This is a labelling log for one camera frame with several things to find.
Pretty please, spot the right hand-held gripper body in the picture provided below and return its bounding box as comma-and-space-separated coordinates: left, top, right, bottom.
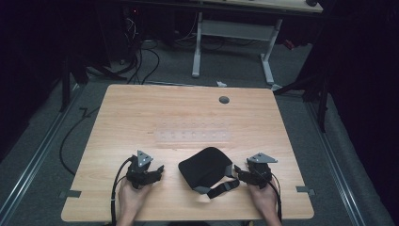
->
246, 152, 279, 190

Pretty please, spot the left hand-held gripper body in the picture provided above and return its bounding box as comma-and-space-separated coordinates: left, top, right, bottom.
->
125, 150, 159, 190

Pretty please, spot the black fabric eye mask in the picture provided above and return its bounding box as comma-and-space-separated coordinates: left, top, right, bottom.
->
177, 146, 241, 200

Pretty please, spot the grey tape strip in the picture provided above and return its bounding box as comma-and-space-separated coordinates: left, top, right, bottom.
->
58, 189, 82, 200
295, 186, 316, 196

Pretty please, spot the black tripod stand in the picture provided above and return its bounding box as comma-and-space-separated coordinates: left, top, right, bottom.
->
273, 8, 334, 134

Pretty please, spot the black metal stand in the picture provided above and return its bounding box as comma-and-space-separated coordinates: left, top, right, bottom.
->
58, 53, 90, 113

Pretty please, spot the white-legged desk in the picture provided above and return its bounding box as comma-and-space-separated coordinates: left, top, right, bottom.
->
191, 0, 325, 92

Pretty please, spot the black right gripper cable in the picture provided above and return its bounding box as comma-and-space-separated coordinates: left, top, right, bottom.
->
265, 171, 283, 222

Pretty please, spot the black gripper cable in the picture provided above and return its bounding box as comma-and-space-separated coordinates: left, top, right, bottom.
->
265, 171, 283, 222
109, 156, 134, 226

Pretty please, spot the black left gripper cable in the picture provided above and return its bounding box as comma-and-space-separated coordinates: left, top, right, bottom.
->
109, 156, 134, 226

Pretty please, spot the metal floor rail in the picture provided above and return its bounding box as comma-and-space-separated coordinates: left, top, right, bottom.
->
0, 84, 85, 218
304, 97, 368, 226

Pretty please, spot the black floor cable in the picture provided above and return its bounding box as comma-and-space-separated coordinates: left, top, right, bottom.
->
58, 105, 102, 177

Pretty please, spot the bundle of black cables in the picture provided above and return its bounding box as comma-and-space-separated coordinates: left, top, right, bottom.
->
119, 12, 161, 86

